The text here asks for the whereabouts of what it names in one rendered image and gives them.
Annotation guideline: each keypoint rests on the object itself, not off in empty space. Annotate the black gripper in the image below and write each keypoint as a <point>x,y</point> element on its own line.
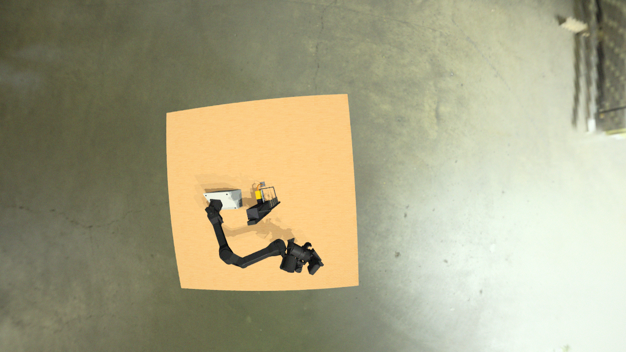
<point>311,257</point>

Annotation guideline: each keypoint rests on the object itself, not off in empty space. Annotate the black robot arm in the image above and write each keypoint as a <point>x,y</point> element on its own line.
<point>289,261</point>

